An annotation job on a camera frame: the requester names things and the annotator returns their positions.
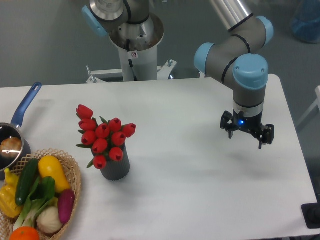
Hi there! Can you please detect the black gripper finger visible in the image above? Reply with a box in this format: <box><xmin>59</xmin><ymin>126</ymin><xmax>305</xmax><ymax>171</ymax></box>
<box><xmin>258</xmin><ymin>124</ymin><xmax>275</xmax><ymax>150</ymax></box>
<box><xmin>220</xmin><ymin>111</ymin><xmax>235</xmax><ymax>139</ymax></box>

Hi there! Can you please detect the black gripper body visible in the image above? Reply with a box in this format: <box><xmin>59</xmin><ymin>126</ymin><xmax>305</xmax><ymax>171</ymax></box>
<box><xmin>230</xmin><ymin>110</ymin><xmax>263</xmax><ymax>138</ymax></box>

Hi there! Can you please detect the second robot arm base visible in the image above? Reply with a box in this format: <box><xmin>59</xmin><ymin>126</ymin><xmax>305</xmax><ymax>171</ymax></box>
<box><xmin>81</xmin><ymin>0</ymin><xmax>150</xmax><ymax>37</ymax></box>

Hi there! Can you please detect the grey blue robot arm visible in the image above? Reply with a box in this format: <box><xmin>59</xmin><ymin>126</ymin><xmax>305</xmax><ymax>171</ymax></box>
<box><xmin>194</xmin><ymin>0</ymin><xmax>275</xmax><ymax>146</ymax></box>

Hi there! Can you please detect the dark grey ribbed vase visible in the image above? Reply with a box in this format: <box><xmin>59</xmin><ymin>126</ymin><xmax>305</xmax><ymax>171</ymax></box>
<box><xmin>100</xmin><ymin>144</ymin><xmax>130</xmax><ymax>181</ymax></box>

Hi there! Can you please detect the black device at edge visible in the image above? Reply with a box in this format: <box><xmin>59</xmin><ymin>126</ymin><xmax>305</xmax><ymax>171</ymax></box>
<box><xmin>301</xmin><ymin>202</ymin><xmax>320</xmax><ymax>229</ymax></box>

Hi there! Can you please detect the blue transparent container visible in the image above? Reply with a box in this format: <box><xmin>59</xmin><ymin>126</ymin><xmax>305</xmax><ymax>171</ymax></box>
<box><xmin>290</xmin><ymin>0</ymin><xmax>320</xmax><ymax>44</ymax></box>

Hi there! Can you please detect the red tulip bouquet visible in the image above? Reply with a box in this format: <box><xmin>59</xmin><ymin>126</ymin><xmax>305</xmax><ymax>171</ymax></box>
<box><xmin>76</xmin><ymin>104</ymin><xmax>137</xmax><ymax>170</ymax></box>

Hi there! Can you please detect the woven wicker basket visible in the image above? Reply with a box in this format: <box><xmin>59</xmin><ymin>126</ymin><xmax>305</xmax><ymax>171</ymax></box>
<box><xmin>0</xmin><ymin>147</ymin><xmax>82</xmax><ymax>240</ymax></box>

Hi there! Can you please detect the purple eggplant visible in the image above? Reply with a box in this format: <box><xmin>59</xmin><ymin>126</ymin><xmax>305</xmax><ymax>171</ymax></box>
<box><xmin>58</xmin><ymin>189</ymin><xmax>76</xmax><ymax>224</ymax></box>

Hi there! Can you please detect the yellow squash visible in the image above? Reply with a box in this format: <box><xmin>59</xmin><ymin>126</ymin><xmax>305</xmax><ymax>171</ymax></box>
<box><xmin>38</xmin><ymin>155</ymin><xmax>71</xmax><ymax>194</ymax></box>

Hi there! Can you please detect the green bok choy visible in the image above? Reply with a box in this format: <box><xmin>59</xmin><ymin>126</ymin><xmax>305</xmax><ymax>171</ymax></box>
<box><xmin>13</xmin><ymin>176</ymin><xmax>56</xmax><ymax>231</ymax></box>

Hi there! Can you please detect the green cucumber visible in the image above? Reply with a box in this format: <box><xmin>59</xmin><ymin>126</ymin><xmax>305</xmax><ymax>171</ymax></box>
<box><xmin>15</xmin><ymin>158</ymin><xmax>39</xmax><ymax>206</ymax></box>

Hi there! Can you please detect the white garlic bulb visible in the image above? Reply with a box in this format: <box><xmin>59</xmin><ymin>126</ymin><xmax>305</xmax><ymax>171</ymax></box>
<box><xmin>36</xmin><ymin>206</ymin><xmax>63</xmax><ymax>235</ymax></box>

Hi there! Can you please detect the bread roll in pan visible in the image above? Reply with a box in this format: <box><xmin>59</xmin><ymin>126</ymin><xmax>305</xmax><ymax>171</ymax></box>
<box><xmin>0</xmin><ymin>137</ymin><xmax>22</xmax><ymax>159</ymax></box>

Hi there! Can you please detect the orange fruit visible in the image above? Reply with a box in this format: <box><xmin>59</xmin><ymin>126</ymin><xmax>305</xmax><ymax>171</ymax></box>
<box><xmin>9</xmin><ymin>226</ymin><xmax>40</xmax><ymax>240</ymax></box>

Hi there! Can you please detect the yellow bell pepper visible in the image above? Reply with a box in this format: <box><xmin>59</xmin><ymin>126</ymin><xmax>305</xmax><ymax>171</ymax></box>
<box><xmin>0</xmin><ymin>168</ymin><xmax>23</xmax><ymax>219</ymax></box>

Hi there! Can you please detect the white furniture frame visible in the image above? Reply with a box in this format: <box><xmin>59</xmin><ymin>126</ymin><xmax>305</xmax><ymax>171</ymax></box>
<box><xmin>296</xmin><ymin>86</ymin><xmax>320</xmax><ymax>132</ymax></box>

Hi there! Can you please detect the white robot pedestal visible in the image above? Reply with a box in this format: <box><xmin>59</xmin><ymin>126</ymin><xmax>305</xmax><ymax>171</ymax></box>
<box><xmin>87</xmin><ymin>13</ymin><xmax>177</xmax><ymax>83</ymax></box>

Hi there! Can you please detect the blue handled saucepan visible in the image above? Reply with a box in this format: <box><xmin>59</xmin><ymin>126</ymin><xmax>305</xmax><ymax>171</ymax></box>
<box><xmin>0</xmin><ymin>82</ymin><xmax>42</xmax><ymax>181</ymax></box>

